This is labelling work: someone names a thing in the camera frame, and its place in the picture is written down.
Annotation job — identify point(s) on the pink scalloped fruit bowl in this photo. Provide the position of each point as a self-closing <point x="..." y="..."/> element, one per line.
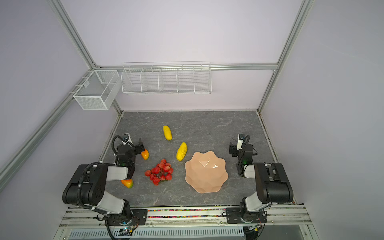
<point x="206" y="172"/>

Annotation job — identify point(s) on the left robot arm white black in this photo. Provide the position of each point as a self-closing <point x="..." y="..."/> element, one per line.
<point x="87" y="187"/>

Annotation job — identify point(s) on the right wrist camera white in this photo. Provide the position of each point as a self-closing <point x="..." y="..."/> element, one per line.
<point x="240" y="141"/>

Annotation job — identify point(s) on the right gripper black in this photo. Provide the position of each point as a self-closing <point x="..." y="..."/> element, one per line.
<point x="233" y="149"/>

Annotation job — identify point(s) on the small white mesh basket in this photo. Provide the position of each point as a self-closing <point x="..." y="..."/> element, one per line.
<point x="99" y="90"/>

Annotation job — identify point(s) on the yellow fake fruit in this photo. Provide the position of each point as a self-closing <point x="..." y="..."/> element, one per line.
<point x="167" y="133"/>
<point x="182" y="151"/>

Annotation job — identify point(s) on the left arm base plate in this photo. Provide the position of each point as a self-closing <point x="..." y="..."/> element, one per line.
<point x="137" y="217"/>

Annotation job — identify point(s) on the long white wire basket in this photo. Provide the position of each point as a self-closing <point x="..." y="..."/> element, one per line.
<point x="167" y="78"/>

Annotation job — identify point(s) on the white vented strip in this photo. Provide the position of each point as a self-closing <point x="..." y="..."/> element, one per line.
<point x="157" y="233"/>

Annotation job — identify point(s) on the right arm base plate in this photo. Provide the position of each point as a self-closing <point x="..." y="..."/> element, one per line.
<point x="240" y="216"/>

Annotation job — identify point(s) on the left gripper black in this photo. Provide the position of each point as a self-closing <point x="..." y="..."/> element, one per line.
<point x="139" y="147"/>

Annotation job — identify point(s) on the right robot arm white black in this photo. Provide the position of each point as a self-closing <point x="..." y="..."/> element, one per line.
<point x="272" y="187"/>

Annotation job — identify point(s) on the mango red green front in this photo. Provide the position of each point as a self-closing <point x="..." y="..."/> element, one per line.
<point x="128" y="183"/>

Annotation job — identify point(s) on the mango orange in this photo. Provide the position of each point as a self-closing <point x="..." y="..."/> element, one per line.
<point x="145" y="154"/>

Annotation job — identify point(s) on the aluminium front rail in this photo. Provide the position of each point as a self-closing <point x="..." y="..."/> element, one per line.
<point x="217" y="216"/>

